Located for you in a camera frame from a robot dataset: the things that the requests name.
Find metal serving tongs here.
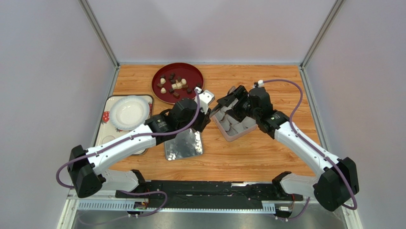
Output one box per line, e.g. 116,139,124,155
210,86,236,118

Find pink square chocolate tin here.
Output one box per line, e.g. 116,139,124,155
212,101,258,142

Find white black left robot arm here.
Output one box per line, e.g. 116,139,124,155
66,93,214,198

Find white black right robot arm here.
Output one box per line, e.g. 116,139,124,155
216,85,359,211

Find silver square tin lid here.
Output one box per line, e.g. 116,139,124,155
164,129,204,161

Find dark red round tray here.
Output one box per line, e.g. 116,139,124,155
151,62,205,104

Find white scalloped plate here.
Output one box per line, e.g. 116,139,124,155
110,95,150,131

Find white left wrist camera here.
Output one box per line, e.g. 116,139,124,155
194,87,215,114

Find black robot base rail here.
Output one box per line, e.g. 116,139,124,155
115,180,305,218

